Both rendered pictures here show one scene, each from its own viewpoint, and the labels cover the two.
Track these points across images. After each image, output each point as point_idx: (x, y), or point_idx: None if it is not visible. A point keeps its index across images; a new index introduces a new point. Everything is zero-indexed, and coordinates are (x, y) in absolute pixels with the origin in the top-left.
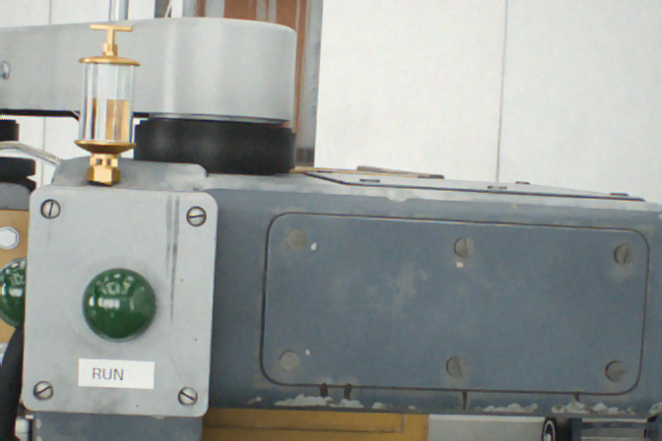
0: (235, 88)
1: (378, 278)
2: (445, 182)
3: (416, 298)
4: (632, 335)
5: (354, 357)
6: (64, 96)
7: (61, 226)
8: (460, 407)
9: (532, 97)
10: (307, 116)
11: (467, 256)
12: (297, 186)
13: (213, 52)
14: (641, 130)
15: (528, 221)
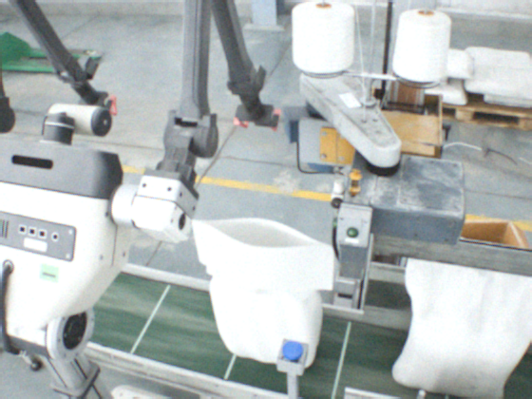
0: (385, 161)
1: (402, 221)
2: (427, 183)
3: (408, 225)
4: (450, 236)
5: (396, 232)
6: (351, 142)
7: (343, 220)
8: (416, 240)
9: None
10: (421, 97)
11: (419, 220)
12: (389, 204)
13: (380, 155)
14: None
15: (432, 216)
